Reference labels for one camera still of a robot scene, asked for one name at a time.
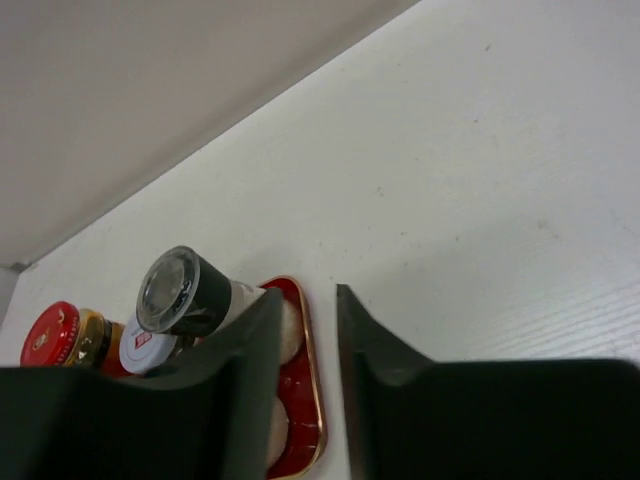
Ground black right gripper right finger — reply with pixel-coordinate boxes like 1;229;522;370
336;284;639;479

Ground small white-lid spice jar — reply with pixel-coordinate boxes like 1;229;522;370
119;314;177;375

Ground black-cap white powder jar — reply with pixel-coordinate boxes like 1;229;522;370
267;397;289;468

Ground red-lid chili sauce jar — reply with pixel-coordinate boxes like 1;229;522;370
20;301;129;378

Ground clear-top salt grinder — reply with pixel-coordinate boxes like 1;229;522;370
135;246;267;369

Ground red gold-rimmed tray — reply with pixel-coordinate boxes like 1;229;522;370
260;275;328;479

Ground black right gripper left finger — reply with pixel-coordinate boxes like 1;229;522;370
1;289;283;479

